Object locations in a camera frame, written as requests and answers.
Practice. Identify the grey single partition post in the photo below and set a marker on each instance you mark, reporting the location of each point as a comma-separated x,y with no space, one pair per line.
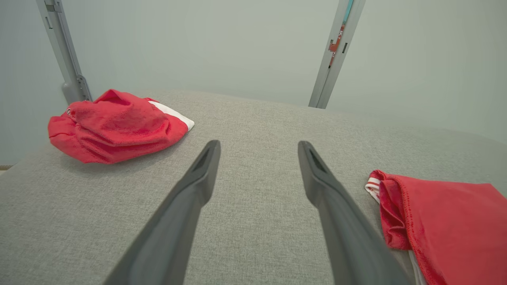
65,51

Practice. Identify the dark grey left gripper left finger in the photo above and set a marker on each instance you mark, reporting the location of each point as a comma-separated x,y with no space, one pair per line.
174,229

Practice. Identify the red Bulls 23 jersey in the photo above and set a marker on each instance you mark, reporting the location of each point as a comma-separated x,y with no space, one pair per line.
455,221

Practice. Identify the red shorts with white stripe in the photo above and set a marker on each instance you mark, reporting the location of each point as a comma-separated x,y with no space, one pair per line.
119,126

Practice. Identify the grey double partition post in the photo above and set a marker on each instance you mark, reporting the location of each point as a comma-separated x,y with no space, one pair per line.
324,79

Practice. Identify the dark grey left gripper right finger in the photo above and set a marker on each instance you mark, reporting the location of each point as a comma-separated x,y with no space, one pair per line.
344,237

